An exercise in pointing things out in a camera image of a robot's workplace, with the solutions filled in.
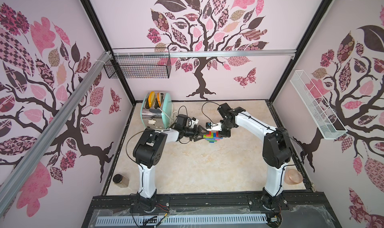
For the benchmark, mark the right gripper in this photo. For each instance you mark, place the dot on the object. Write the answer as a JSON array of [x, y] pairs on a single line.
[[223, 127]]

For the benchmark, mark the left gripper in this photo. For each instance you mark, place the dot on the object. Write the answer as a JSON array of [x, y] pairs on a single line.
[[195, 132]]

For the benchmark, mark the lime green lego brick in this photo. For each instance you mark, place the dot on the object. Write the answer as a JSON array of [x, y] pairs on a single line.
[[211, 139]]

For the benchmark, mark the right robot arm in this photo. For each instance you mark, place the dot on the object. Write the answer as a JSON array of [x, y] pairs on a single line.
[[277, 149]]

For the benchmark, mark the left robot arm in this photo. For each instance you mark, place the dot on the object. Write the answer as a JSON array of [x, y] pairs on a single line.
[[149, 149]]

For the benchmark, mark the mint green toaster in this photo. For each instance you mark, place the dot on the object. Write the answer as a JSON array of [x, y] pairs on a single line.
[[157, 110]]

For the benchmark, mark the pink plastic bowl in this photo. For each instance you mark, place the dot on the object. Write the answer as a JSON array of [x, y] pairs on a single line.
[[293, 177]]

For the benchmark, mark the brown glass jar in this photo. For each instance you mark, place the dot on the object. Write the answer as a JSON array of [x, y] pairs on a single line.
[[120, 181]]

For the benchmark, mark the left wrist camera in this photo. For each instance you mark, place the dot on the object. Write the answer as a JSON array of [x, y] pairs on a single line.
[[193, 121]]

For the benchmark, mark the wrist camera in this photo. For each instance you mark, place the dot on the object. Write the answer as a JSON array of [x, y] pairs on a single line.
[[193, 121], [213, 127]]

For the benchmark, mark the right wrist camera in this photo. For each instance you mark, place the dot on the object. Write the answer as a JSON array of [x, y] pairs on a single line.
[[213, 127]]

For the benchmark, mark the black wire basket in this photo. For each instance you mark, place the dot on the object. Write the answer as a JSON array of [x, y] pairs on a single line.
[[139, 63]]

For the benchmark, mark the white slotted cable duct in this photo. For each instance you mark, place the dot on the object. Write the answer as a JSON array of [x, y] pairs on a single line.
[[180, 220]]

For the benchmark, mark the white wire shelf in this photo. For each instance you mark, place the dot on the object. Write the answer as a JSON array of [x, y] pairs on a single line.
[[312, 93]]

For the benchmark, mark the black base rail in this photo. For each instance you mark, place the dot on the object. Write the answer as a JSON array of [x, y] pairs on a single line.
[[297, 209]]

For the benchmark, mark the aluminium frame bar back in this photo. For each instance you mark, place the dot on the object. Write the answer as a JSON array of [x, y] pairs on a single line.
[[262, 53]]

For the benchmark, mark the aluminium frame bar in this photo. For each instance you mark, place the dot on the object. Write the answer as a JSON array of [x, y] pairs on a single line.
[[28, 163], [262, 53]]

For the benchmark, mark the aluminium frame bar left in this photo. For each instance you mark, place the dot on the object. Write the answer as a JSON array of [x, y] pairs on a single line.
[[28, 163]]

